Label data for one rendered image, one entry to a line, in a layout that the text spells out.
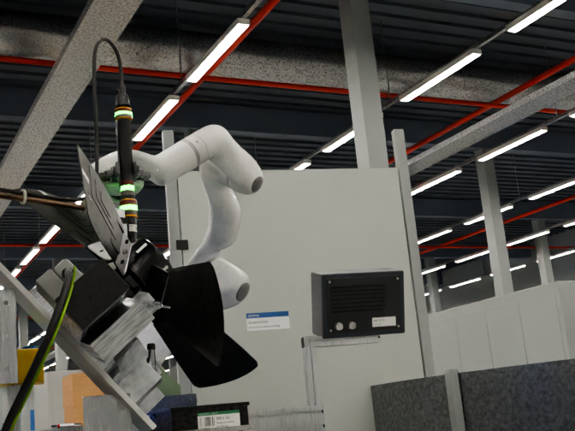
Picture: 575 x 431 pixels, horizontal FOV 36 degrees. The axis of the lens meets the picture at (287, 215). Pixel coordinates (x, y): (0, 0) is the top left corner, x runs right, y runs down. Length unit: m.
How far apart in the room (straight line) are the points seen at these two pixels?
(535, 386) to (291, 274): 1.26
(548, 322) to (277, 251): 8.00
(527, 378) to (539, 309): 8.44
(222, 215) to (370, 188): 1.67
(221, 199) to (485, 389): 1.40
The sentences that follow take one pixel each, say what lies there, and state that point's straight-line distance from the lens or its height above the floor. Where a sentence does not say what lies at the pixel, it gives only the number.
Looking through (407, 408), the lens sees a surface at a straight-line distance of 3.92.
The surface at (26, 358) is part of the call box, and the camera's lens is 2.47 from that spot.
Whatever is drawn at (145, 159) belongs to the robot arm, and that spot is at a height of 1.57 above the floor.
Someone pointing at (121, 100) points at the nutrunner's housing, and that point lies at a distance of 2.30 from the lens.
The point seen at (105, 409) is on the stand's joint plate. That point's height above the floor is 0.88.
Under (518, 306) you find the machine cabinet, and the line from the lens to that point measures 12.27.
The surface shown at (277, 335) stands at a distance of 4.09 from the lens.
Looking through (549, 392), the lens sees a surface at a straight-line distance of 3.52.
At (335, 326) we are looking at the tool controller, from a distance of 2.60.
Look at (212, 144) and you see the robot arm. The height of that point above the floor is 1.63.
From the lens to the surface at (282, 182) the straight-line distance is 4.24.
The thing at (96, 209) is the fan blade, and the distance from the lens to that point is 1.87.
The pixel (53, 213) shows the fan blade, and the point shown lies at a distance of 2.17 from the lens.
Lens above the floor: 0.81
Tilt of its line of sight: 13 degrees up
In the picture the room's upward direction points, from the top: 6 degrees counter-clockwise
